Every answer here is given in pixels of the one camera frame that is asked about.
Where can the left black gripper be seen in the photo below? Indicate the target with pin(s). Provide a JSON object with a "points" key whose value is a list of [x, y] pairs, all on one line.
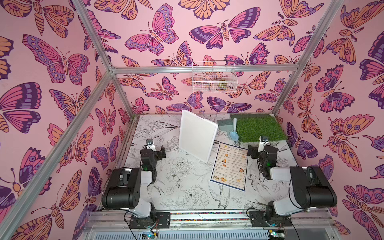
{"points": [[158, 154]]}

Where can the grey green dustpan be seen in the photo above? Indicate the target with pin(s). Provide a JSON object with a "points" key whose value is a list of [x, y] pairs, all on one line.
{"points": [[226, 125]]}

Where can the white wire rack basket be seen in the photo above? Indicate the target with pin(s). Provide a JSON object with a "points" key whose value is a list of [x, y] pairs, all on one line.
{"points": [[205, 78]]}

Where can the green artificial grass mat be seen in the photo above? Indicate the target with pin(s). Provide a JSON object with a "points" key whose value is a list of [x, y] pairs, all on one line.
{"points": [[250, 127]]}

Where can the green succulent plant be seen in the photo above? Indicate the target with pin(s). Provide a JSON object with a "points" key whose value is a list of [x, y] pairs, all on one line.
{"points": [[222, 85]]}

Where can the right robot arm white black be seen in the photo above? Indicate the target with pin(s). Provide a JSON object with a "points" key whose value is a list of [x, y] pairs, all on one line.
{"points": [[308, 186]]}

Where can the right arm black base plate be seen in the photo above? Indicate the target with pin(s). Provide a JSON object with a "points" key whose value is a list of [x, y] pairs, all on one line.
{"points": [[263, 219]]}

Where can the aluminium cage frame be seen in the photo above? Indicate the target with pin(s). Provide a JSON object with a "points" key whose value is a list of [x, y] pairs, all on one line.
{"points": [[19, 210]]}

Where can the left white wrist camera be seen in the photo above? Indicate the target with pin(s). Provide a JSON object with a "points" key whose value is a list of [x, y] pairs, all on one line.
{"points": [[150, 144]]}

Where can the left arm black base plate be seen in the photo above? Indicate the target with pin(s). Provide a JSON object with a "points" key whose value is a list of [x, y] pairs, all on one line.
{"points": [[160, 220]]}

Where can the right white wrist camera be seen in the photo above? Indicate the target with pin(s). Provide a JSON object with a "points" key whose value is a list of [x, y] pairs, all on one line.
{"points": [[263, 141]]}

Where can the white cutting board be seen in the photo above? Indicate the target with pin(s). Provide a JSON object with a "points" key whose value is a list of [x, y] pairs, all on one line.
{"points": [[197, 135]]}

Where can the small green circuit board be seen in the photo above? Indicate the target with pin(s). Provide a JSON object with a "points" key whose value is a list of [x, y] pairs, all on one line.
{"points": [[149, 236]]}

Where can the laminated dim sum menu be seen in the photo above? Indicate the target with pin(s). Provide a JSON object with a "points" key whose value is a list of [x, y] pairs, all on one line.
{"points": [[230, 167]]}

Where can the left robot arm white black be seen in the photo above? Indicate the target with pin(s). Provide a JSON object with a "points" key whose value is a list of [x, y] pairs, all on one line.
{"points": [[123, 191]]}

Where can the right small circuit board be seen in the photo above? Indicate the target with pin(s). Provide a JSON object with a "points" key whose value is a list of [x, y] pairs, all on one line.
{"points": [[277, 235]]}

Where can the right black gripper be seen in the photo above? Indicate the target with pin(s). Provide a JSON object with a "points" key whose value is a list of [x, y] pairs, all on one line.
{"points": [[254, 152]]}

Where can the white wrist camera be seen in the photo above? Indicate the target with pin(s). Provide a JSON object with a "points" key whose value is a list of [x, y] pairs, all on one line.
{"points": [[150, 144], [263, 141]]}

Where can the aluminium front rail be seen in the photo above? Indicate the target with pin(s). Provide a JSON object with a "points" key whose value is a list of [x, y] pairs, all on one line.
{"points": [[211, 225]]}

